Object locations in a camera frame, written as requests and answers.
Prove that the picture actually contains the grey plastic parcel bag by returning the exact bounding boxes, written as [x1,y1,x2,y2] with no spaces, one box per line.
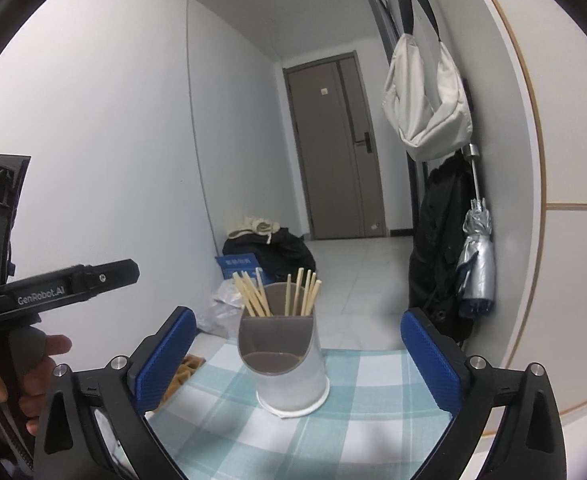
[196,302,243,339]

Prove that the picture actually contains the white plastic parcel bag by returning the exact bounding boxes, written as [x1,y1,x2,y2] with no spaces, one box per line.
[212,280,244,309]

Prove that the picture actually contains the person's left hand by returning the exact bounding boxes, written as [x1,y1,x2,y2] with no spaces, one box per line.
[0,335,72,441]

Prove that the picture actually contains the grey entrance door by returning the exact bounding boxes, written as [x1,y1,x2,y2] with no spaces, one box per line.
[284,52,387,240]

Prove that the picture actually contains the cream knitted garment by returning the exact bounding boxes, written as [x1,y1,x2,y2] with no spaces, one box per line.
[228,217,282,244]

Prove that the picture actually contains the blue cardboard box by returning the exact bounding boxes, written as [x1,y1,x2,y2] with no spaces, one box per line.
[216,254,273,285]

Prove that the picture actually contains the teal plaid table mat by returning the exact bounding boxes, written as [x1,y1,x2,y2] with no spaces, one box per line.
[149,342,451,479]

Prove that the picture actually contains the white utensil holder cup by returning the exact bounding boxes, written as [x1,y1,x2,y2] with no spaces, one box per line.
[237,282,330,418]

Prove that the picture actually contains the black jacket pile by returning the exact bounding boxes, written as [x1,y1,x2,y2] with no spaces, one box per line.
[222,228,316,282]

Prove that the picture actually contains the black hanging coat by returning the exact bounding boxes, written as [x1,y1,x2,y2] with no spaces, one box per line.
[408,152,475,344]

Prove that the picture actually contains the silver folded umbrella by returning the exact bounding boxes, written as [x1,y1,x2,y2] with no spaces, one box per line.
[456,144,496,320]

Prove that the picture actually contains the bamboo chopstick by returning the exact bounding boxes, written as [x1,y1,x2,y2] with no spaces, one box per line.
[300,270,313,315]
[302,272,317,315]
[284,274,292,316]
[254,268,272,316]
[292,268,304,315]
[233,273,259,316]
[242,272,266,316]
[305,280,322,315]

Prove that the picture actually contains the black framed mirror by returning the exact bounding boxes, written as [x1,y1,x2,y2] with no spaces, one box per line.
[367,0,439,235]

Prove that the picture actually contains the white shoulder bag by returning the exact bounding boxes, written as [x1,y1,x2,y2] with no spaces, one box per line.
[390,42,472,162]

